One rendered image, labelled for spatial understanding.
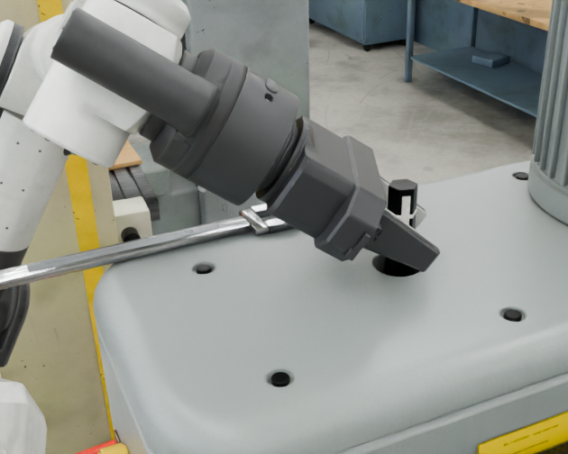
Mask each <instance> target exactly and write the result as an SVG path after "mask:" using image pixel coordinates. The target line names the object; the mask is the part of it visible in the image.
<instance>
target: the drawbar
mask: <svg viewBox="0 0 568 454"><path fill-rule="evenodd" d="M402 196H410V211H409V214H413V213H414V212H415V210H416V209H417V183H415V182H413V181H411V180H409V179H395V180H392V181H391V183H390V184H389V194H388V210H389V211H391V212H392V213H394V214H395V215H401V210H402ZM409 226H411V227H412V228H413V229H415V228H416V215H414V217H413V218H410V219H409ZM412 272H413V268H411V267H409V266H406V265H404V264H401V263H399V262H397V261H395V260H393V259H389V258H385V275H388V276H392V277H408V276H412Z"/></svg>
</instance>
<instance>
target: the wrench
mask: <svg viewBox="0 0 568 454"><path fill-rule="evenodd" d="M266 208H267V205H266V204H261V205H257V206H253V207H252V209H251V208H249V209H245V210H241V211H240V212H239V216H238V217H234V218H230V219H225V220H222V221H218V222H211V223H206V224H202V225H198V226H194V227H189V228H186V229H181V230H177V231H174V232H166V233H162V234H158V235H153V236H150V237H145V238H141V239H138V240H133V241H126V242H122V243H117V244H114V245H109V246H105V247H101V248H97V249H93V250H86V251H81V252H78V253H73V254H69V255H65V256H61V257H57V258H53V259H45V260H42V261H37V262H33V263H29V264H25V265H21V266H17V267H13V268H6V269H1V270H0V290H1V289H5V288H8V287H13V286H19V285H24V284H28V283H31V282H35V281H40V280H43V279H47V278H52V277H58V276H63V275H67V274H70V273H74V272H79V271H82V270H86V269H91V268H97V267H101V266H105V265H109V264H113V263H117V262H121V261H125V260H128V259H136V258H139V257H144V256H148V255H151V254H155V253H160V252H163V251H167V250H174V249H178V248H183V247H187V246H190V245H194V244H198V243H202V242H206V241H213V240H217V239H221V238H225V237H229V236H233V235H237V234H241V233H245V232H250V231H251V230H252V232H253V233H254V234H255V235H256V236H260V235H263V234H267V233H269V234H272V233H275V232H282V231H286V230H290V229H294V227H293V226H291V225H289V224H287V223H285V222H283V221H282V220H280V219H274V220H269V221H266V222H264V221H263V220H262V219H261V218H263V217H267V216H271V215H270V214H269V213H267V211H266Z"/></svg>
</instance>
